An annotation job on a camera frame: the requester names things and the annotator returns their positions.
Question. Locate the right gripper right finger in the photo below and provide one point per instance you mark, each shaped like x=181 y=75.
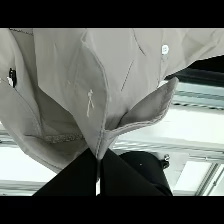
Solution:
x=123 y=180

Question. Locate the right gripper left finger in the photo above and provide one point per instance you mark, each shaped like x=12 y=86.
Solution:
x=75 y=178

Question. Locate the beige long-sleeved shirt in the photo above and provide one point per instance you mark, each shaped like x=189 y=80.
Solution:
x=73 y=83

